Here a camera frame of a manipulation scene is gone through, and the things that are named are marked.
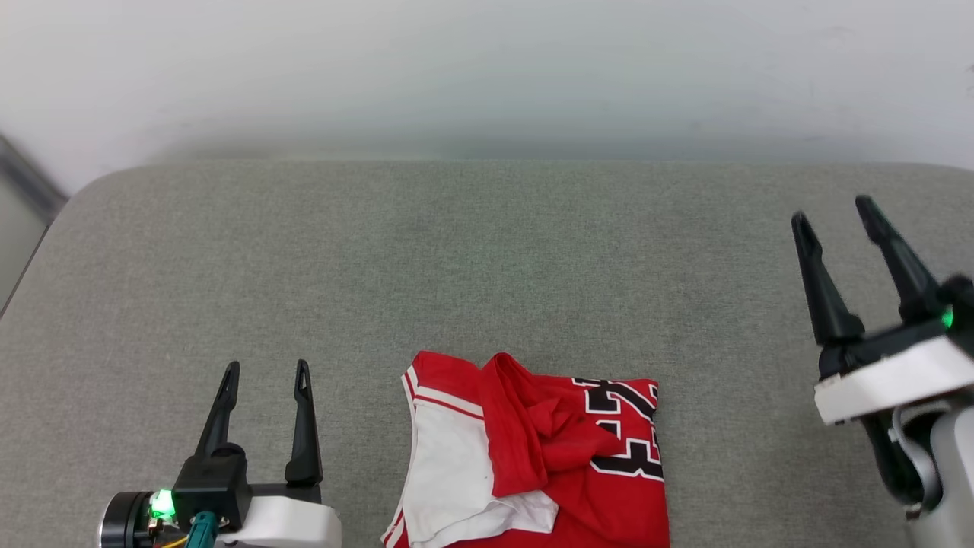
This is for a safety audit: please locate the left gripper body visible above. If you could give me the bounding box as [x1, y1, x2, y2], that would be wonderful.
[100, 482, 343, 548]

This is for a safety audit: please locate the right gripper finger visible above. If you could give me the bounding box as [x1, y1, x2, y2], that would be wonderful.
[791, 211, 866, 346]
[855, 195, 944, 324]

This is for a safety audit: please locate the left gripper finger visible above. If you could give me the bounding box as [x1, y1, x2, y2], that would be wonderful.
[285, 359, 325, 488]
[194, 361, 241, 457]

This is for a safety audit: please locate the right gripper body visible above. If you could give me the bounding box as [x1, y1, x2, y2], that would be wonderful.
[814, 276, 974, 425]

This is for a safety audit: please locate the red white basketball jersey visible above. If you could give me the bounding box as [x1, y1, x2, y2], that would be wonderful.
[380, 350, 672, 548]

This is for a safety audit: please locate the dark grey skirting strip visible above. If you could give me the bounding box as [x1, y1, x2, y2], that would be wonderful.
[0, 135, 69, 225]

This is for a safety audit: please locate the teal camera cable connector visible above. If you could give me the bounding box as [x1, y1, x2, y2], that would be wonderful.
[188, 511, 220, 548]

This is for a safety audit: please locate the silver grey cable loop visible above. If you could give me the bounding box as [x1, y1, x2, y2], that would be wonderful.
[889, 402, 944, 509]

